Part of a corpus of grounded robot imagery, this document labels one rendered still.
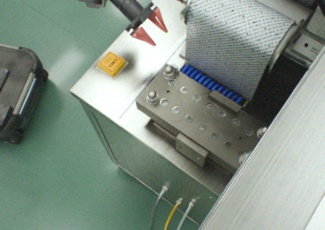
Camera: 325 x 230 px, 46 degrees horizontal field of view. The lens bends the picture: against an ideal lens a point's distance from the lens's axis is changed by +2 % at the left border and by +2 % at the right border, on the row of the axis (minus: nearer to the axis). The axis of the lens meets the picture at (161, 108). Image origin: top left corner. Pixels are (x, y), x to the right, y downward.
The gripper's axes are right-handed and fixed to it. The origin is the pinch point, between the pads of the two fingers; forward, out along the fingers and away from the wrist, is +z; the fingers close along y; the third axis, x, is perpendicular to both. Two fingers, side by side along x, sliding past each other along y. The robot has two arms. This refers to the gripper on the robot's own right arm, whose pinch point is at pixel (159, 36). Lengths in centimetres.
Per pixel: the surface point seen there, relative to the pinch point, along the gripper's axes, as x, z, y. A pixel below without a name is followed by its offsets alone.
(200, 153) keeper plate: 11.2, 29.1, 21.4
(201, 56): 11.0, 11.4, 0.0
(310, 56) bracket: 39.0, 24.6, -5.2
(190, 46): 10.3, 7.3, 0.0
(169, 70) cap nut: 4.8, 8.2, 7.5
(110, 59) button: -19.7, -5.5, 10.0
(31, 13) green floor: -156, -57, -18
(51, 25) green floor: -148, -43, -19
